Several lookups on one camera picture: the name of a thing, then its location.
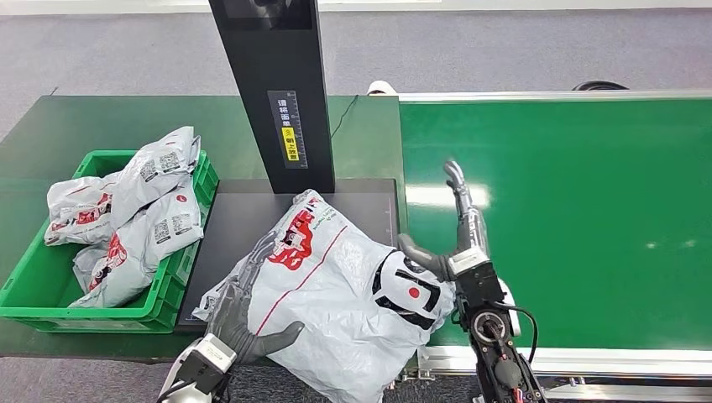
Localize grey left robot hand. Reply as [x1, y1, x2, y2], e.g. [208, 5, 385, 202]
[207, 230, 306, 365]

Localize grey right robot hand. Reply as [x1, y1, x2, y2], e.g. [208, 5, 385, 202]
[396, 160, 492, 283]

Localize white package with black logo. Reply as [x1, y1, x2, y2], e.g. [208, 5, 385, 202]
[191, 189, 458, 403]

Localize grey package with red print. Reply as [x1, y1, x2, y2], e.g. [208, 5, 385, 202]
[69, 177, 206, 310]
[44, 172, 121, 246]

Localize green conveyor belt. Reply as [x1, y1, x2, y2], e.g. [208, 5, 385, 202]
[399, 98, 712, 352]

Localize grey package with QR codes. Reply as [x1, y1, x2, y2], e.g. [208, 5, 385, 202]
[110, 126, 202, 229]

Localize black inbound scanner machine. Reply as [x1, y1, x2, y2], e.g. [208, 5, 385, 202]
[175, 0, 403, 336]

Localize black round object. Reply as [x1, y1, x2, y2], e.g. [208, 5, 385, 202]
[571, 81, 631, 92]

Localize green plastic crate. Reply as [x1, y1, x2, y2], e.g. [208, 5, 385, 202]
[0, 149, 221, 333]

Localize black and yellow column label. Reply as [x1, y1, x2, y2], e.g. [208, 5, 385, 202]
[267, 90, 308, 170]

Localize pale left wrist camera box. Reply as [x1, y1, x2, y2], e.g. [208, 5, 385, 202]
[177, 332, 238, 394]

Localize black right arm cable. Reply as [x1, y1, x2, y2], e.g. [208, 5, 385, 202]
[492, 301, 540, 365]

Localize thin black machine cable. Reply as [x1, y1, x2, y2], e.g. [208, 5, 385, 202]
[331, 94, 361, 140]

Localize aluminium conveyor frame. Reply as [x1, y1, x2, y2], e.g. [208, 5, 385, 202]
[398, 90, 712, 403]

